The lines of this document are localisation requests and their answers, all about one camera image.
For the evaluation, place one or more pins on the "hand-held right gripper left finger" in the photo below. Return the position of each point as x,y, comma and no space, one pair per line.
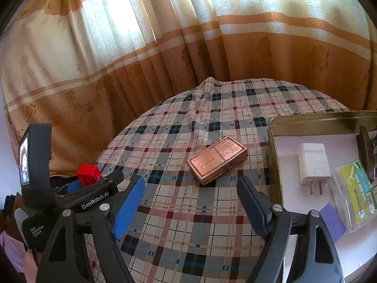
129,206

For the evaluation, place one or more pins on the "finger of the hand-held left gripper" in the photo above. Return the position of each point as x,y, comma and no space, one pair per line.
70,187

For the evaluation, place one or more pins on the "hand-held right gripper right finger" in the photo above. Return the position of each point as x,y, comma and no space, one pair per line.
253,206

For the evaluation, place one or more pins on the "red plastic box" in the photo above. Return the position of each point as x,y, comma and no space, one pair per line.
88,174

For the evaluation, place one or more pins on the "gold metal tin box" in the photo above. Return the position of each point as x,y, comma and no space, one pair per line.
274,168

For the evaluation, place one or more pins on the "copper metal box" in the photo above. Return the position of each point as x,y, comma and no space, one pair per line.
215,159

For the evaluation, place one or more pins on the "white charger plug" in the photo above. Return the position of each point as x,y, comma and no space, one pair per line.
312,162

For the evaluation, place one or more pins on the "purple block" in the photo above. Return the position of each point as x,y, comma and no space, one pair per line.
332,221

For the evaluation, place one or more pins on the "clear case with green label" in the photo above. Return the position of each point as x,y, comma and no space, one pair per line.
353,194

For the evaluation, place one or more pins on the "white paper liner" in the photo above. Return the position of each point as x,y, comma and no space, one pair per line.
287,156

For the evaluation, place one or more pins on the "pink cloth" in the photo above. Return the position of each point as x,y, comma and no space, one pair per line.
14,250

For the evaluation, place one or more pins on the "cream and orange curtain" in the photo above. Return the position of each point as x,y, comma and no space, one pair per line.
117,50

